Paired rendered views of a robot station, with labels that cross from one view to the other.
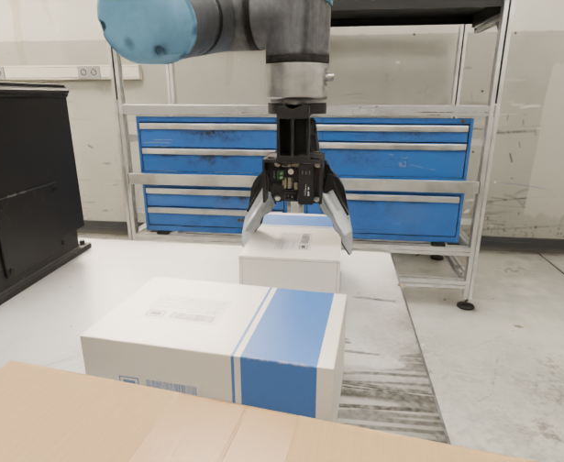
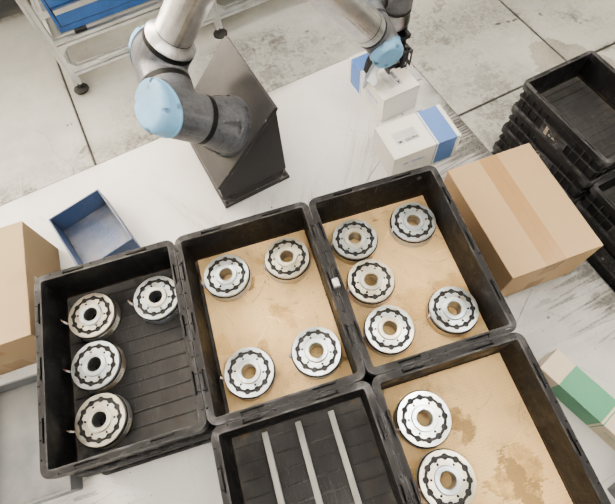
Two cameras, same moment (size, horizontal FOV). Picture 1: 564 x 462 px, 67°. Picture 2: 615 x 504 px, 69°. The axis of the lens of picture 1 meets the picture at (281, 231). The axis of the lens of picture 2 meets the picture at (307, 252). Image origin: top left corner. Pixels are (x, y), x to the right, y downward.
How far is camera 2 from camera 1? 109 cm
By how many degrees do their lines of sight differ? 51
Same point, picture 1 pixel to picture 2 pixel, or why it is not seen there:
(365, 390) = not seen: hidden behind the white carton
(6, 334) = (311, 173)
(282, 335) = (440, 130)
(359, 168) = not seen: outside the picture
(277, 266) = (397, 97)
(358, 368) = not seen: hidden behind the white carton
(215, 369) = (431, 148)
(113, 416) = (475, 168)
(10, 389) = (457, 173)
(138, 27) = (391, 60)
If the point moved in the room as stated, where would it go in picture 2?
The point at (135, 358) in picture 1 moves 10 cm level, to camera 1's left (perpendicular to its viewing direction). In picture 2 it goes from (409, 157) to (380, 176)
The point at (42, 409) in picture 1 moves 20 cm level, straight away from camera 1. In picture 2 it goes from (466, 172) to (385, 151)
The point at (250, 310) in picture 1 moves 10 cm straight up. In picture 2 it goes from (422, 126) to (429, 99)
